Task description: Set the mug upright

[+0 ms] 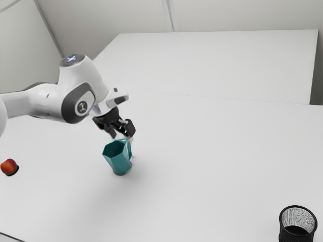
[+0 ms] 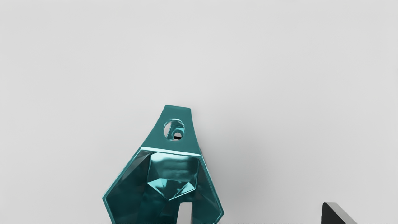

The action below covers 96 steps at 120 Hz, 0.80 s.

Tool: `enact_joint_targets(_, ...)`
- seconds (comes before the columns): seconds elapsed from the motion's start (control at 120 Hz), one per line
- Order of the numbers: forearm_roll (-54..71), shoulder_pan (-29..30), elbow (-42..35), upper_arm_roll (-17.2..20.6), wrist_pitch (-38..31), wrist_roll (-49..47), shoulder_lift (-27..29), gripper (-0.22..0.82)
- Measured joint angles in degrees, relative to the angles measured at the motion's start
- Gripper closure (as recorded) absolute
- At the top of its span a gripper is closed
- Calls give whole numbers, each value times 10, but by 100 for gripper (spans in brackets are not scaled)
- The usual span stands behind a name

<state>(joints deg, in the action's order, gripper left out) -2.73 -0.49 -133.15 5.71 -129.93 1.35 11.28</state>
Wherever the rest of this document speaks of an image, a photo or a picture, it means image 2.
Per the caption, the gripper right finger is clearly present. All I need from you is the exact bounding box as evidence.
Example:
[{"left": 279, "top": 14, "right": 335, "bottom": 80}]
[{"left": 322, "top": 202, "right": 359, "bottom": 224}]

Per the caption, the teal faceted mug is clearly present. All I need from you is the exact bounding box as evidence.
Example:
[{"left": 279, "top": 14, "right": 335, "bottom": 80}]
[{"left": 102, "top": 105, "right": 224, "bottom": 224}]

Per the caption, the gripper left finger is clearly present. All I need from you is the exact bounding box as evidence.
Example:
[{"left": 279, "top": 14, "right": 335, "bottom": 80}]
[{"left": 176, "top": 202, "right": 193, "bottom": 224}]

